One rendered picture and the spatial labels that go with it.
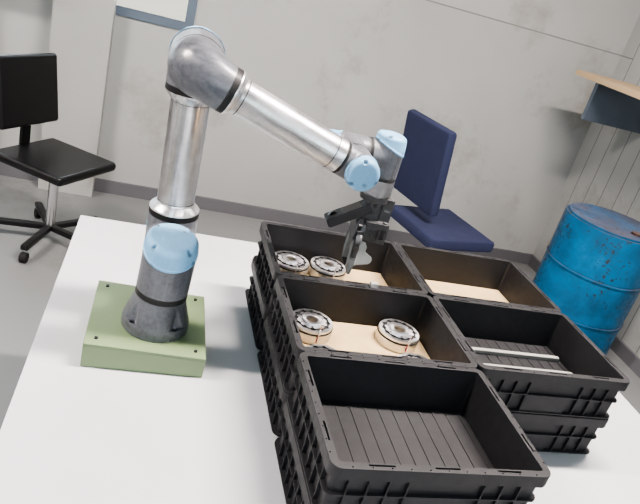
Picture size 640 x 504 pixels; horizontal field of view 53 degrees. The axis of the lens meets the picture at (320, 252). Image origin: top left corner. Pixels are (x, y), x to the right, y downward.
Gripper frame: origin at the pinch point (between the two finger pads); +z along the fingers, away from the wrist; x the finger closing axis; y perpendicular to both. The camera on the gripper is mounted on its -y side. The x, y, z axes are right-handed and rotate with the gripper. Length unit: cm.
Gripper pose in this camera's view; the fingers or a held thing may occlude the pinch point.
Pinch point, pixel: (344, 263)
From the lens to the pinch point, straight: 163.5
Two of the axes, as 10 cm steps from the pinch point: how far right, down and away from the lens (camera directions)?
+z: -2.5, 8.8, 4.0
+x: -1.1, -4.4, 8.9
